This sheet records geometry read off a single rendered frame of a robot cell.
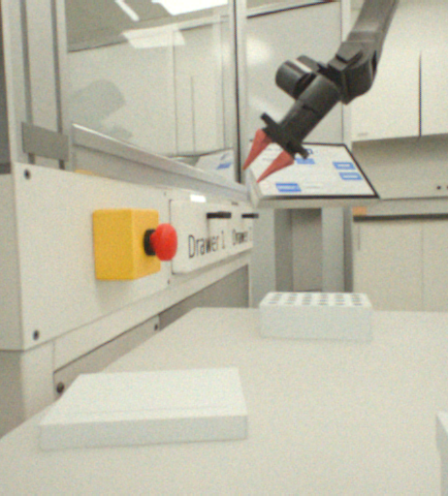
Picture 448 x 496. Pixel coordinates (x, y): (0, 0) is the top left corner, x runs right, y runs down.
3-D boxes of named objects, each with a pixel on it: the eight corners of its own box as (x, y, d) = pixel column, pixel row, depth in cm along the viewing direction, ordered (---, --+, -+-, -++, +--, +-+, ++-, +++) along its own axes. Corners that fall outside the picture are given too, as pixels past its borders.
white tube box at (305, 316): (366, 323, 56) (366, 293, 56) (372, 341, 48) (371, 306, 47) (269, 320, 59) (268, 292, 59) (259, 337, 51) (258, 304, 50)
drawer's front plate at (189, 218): (228, 257, 93) (226, 204, 92) (183, 274, 65) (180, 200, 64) (219, 257, 93) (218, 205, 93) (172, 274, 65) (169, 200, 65)
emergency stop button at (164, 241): (181, 259, 47) (179, 222, 47) (168, 263, 43) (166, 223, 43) (155, 260, 48) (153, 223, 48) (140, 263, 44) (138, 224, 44)
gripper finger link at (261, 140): (238, 164, 84) (272, 125, 82) (265, 189, 83) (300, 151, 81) (229, 159, 77) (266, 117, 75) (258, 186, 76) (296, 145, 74)
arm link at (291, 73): (367, 46, 71) (370, 86, 78) (322, 21, 78) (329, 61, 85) (307, 92, 71) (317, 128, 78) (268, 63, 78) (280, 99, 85)
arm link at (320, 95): (338, 79, 71) (350, 98, 76) (312, 62, 75) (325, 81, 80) (308, 113, 73) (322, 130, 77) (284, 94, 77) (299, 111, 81)
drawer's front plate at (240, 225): (253, 247, 124) (252, 207, 123) (230, 256, 95) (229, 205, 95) (246, 247, 124) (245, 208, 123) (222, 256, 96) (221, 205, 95)
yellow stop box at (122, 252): (167, 272, 50) (165, 208, 49) (141, 281, 43) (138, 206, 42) (126, 272, 51) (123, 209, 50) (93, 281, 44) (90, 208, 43)
